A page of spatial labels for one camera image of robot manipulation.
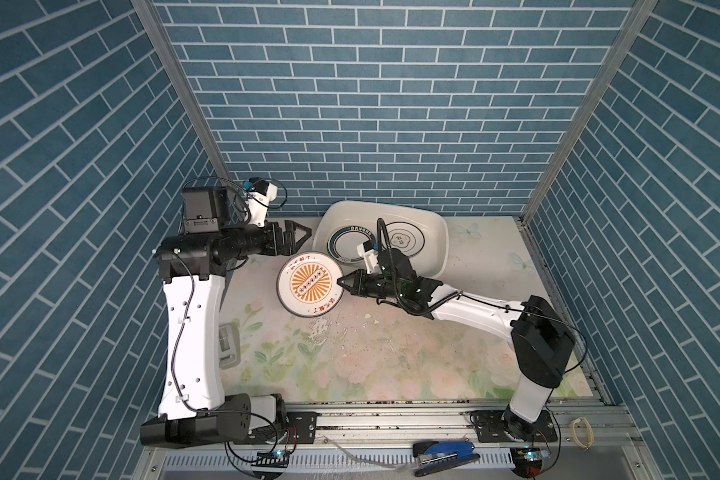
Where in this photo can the rubber band loop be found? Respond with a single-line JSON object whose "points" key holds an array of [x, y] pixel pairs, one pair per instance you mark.
{"points": [[582, 433]]}

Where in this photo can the right circuit board with LED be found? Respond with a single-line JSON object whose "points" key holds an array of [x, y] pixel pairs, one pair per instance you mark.
{"points": [[527, 462]]}

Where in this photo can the grey rectangular device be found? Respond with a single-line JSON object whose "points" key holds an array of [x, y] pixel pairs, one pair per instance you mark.
{"points": [[229, 346]]}

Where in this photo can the white plastic bin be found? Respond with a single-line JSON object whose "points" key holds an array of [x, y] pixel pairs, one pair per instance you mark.
{"points": [[430, 262]]}

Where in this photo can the white plate black clover outline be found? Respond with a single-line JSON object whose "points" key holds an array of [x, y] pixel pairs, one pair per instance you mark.
{"points": [[408, 238]]}

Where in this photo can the orange sunburst plate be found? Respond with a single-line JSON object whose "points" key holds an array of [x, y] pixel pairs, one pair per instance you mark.
{"points": [[307, 285]]}

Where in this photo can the blue black stapler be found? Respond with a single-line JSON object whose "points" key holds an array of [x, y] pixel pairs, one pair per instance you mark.
{"points": [[437, 456]]}

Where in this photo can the left circuit board with LED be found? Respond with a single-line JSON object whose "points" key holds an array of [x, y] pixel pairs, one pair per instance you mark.
{"points": [[270, 466]]}

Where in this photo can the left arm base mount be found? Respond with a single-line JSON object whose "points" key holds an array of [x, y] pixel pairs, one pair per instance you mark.
{"points": [[292, 428]]}

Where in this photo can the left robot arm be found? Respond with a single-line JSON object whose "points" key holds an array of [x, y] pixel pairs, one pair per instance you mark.
{"points": [[194, 409]]}

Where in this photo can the circuit board with led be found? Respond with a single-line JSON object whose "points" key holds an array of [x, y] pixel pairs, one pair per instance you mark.
{"points": [[527, 462], [270, 466]]}

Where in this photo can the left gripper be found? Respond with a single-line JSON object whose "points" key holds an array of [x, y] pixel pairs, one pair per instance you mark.
{"points": [[275, 249]]}

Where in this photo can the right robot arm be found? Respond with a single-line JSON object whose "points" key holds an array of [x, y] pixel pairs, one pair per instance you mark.
{"points": [[541, 341]]}

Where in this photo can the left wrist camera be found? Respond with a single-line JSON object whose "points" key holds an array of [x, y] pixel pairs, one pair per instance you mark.
{"points": [[260, 194]]}

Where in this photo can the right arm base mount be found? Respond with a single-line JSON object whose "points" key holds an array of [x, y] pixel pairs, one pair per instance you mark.
{"points": [[497, 426]]}

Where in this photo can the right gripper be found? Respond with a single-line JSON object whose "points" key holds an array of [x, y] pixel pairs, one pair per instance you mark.
{"points": [[360, 285]]}

